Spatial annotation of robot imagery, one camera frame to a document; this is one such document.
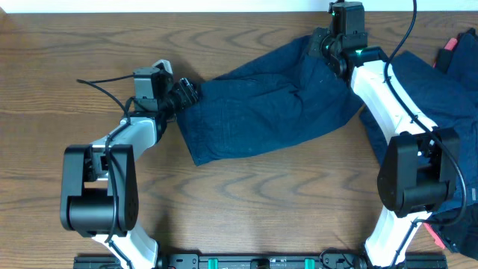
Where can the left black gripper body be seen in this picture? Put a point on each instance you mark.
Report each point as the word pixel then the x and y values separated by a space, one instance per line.
pixel 181 99

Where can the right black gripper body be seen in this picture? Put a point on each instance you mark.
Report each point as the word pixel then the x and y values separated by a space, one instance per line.
pixel 324 45

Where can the navy blue shorts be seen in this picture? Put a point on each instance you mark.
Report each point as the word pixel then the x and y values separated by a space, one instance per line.
pixel 280 99

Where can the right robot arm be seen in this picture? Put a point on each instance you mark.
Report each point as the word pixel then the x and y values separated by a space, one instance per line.
pixel 420 169

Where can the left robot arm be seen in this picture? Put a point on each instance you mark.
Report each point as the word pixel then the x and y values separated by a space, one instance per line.
pixel 99 196

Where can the pile of navy clothes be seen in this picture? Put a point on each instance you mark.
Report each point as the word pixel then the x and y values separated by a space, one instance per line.
pixel 441 98

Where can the black garment with pink trim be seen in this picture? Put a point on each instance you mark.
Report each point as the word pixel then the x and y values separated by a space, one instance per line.
pixel 461 237

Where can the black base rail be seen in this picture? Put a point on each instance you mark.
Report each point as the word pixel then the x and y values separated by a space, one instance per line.
pixel 324 261

